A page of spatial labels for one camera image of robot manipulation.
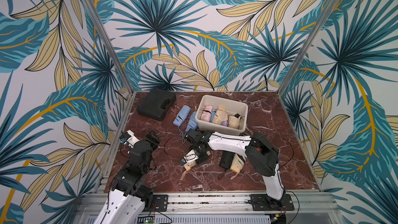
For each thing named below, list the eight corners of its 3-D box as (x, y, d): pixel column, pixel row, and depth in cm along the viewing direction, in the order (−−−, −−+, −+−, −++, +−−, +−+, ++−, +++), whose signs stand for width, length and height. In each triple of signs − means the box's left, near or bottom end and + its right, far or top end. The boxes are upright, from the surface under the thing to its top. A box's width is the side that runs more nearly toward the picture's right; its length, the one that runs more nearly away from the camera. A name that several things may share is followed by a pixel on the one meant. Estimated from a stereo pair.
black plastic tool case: (136, 113, 108) (134, 108, 103) (155, 91, 122) (153, 85, 117) (161, 122, 104) (159, 117, 99) (177, 98, 118) (176, 92, 113)
